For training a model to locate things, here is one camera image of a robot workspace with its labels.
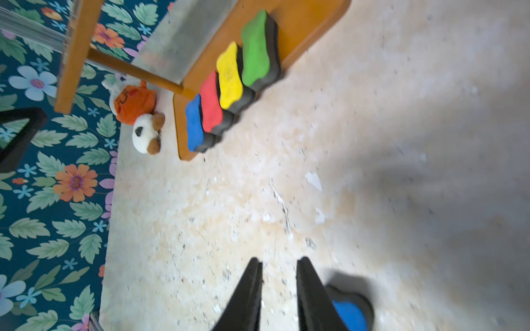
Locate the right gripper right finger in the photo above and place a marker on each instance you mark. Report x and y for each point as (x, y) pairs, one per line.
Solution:
(315, 309)

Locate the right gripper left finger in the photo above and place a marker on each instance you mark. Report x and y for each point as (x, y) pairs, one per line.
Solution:
(244, 308)

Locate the brown white plush toy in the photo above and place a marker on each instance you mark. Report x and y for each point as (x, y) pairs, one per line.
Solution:
(146, 133)

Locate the green eraser bottom shelf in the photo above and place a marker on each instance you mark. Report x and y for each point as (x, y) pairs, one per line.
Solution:
(261, 58)

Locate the yellow eraser bottom shelf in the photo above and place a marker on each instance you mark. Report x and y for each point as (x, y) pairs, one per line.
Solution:
(234, 96)

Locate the blue eraser bottom shelf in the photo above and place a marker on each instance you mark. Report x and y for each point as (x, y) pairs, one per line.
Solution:
(354, 309)
(199, 141)

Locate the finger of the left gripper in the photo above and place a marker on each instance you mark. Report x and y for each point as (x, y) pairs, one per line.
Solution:
(13, 153)

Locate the orange plush pouch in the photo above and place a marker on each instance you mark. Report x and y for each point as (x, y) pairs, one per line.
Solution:
(130, 99)

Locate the red eraser bottom shelf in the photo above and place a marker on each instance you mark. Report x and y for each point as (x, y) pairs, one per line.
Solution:
(215, 119)

